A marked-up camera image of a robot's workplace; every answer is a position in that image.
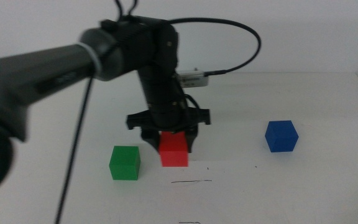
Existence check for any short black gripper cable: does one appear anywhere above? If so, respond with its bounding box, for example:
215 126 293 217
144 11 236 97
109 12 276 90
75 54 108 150
183 92 202 110

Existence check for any thin black hanging cable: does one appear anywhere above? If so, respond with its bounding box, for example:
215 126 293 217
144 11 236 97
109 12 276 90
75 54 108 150
53 76 94 224

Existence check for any black left camera cable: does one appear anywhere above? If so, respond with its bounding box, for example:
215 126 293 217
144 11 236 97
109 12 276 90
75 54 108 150
166 17 262 77

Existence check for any red cube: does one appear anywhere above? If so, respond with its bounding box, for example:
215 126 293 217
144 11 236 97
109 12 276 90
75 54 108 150
158 131 189 168

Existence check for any green cube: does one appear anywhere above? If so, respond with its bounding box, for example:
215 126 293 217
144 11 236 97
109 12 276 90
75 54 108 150
109 145 141 181

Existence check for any blue cube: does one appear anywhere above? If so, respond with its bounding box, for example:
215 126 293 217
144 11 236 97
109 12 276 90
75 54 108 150
264 120 300 153

